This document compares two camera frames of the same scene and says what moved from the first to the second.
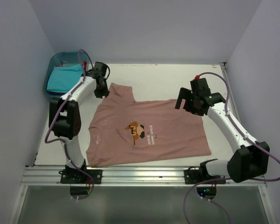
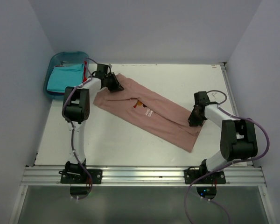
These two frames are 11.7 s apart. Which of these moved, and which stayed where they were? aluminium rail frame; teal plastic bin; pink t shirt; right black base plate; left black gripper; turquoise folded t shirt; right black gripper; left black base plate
Moved: left black gripper; pink t shirt; right black gripper
Stayed: aluminium rail frame; teal plastic bin; right black base plate; left black base plate; turquoise folded t shirt
